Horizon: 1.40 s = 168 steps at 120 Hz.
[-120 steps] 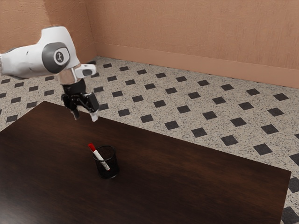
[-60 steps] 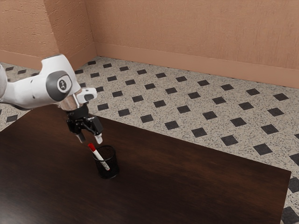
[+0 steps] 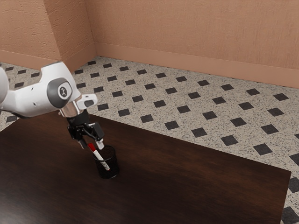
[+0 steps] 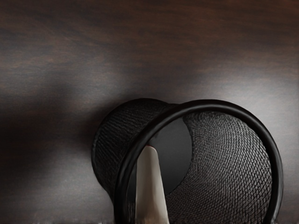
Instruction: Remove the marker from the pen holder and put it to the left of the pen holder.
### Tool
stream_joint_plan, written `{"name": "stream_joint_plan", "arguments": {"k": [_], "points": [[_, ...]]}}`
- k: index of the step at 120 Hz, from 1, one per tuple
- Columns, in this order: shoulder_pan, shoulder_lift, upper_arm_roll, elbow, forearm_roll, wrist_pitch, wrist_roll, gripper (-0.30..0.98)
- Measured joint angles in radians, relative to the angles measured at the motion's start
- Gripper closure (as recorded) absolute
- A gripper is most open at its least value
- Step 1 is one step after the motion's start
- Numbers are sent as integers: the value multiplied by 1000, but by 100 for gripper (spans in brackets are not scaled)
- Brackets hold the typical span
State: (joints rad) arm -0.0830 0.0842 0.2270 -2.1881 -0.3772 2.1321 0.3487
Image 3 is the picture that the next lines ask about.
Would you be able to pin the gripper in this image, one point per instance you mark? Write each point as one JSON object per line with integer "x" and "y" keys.
{"x": 78, "y": 121}

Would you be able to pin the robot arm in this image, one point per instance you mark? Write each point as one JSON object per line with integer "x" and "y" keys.
{"x": 30, "y": 98}

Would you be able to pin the white pen with red cap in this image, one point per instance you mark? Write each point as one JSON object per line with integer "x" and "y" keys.
{"x": 99, "y": 156}

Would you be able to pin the black mesh pen holder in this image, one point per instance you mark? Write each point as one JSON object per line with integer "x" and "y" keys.
{"x": 107, "y": 165}

